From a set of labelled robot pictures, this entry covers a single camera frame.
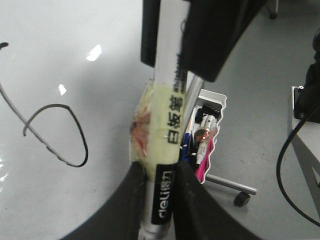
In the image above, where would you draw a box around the red round magnet taped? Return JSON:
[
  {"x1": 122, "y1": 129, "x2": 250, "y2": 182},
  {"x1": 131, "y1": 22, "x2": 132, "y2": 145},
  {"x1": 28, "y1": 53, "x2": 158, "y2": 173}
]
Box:
[{"x1": 129, "y1": 79, "x2": 154, "y2": 164}]

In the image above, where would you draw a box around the white black whiteboard marker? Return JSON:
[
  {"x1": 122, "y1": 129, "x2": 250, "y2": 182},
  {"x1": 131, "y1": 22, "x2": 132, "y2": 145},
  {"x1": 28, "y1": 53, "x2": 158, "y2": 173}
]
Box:
[{"x1": 138, "y1": 0, "x2": 190, "y2": 240}]

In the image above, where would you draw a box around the grey metal base plate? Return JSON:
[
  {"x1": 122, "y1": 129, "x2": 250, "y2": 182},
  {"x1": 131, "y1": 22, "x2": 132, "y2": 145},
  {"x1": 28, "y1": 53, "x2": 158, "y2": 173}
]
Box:
[{"x1": 287, "y1": 85, "x2": 320, "y2": 216}]

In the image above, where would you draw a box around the pink eraser cloth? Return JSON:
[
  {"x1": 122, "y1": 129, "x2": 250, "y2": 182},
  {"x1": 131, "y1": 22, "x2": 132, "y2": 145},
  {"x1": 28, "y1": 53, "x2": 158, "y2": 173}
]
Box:
[{"x1": 195, "y1": 139, "x2": 215, "y2": 184}]

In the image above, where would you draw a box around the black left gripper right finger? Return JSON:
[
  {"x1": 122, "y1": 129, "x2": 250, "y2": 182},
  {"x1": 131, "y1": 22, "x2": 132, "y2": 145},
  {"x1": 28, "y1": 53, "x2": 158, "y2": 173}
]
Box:
[{"x1": 140, "y1": 0, "x2": 270, "y2": 83}]

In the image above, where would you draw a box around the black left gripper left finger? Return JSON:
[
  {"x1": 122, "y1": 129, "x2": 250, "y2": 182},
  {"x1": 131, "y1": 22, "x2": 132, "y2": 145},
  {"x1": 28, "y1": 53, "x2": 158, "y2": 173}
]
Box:
[{"x1": 63, "y1": 162, "x2": 259, "y2": 240}]

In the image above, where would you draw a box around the metal stand leg with caster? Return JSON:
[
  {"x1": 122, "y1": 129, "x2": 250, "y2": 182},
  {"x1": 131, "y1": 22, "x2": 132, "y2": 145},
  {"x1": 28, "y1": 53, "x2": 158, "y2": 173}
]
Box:
[{"x1": 205, "y1": 174, "x2": 258, "y2": 208}]

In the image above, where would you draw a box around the white marker in tray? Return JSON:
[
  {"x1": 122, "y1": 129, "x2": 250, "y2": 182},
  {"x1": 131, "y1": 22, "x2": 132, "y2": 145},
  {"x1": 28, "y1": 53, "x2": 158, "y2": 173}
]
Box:
[{"x1": 194, "y1": 115, "x2": 218, "y2": 169}]

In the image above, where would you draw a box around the white whiteboard surface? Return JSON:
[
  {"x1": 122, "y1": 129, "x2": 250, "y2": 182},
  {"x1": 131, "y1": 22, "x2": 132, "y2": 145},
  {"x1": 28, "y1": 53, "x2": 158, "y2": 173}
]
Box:
[{"x1": 0, "y1": 0, "x2": 154, "y2": 240}]

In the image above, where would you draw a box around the black cable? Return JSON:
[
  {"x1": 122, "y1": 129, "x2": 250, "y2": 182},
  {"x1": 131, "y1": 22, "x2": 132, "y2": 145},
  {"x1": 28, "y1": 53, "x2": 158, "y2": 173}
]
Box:
[{"x1": 276, "y1": 107, "x2": 320, "y2": 228}]

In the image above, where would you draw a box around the white marker tray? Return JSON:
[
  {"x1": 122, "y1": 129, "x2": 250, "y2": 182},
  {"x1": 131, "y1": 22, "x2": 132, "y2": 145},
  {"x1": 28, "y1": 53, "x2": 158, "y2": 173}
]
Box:
[{"x1": 179, "y1": 89, "x2": 227, "y2": 184}]

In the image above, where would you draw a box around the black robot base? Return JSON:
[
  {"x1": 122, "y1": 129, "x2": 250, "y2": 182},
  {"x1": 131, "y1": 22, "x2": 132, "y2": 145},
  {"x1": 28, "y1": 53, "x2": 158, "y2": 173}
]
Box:
[{"x1": 294, "y1": 29, "x2": 320, "y2": 119}]

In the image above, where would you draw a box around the blue marker in tray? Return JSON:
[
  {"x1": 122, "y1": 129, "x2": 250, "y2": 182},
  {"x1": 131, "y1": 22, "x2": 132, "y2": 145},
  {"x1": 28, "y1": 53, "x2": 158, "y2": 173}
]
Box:
[{"x1": 180, "y1": 133, "x2": 191, "y2": 162}]

